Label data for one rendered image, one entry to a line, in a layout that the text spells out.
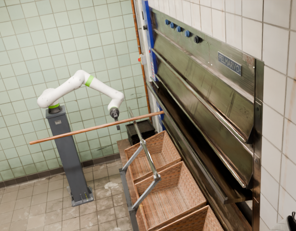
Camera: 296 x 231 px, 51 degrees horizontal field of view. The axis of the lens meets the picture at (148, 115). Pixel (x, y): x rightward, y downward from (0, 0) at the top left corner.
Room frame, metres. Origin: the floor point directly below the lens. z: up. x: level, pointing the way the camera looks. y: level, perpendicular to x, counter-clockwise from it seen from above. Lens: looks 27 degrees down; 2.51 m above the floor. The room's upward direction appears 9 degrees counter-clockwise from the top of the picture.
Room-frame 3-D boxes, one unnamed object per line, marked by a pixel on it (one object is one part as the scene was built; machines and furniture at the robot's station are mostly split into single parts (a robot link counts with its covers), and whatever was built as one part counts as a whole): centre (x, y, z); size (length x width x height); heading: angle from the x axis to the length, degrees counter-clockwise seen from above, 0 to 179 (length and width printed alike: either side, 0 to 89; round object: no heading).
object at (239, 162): (2.04, -0.32, 1.54); 1.79 x 0.11 x 0.19; 9
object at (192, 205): (1.97, -0.06, 0.72); 0.56 x 0.49 x 0.28; 9
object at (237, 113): (2.04, -0.32, 1.80); 1.79 x 0.11 x 0.19; 9
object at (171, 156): (2.56, 0.03, 0.72); 0.56 x 0.49 x 0.28; 8
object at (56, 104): (3.02, 0.96, 1.36); 0.16 x 0.13 x 0.19; 170
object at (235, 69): (2.04, -0.34, 1.99); 1.80 x 0.08 x 0.21; 9
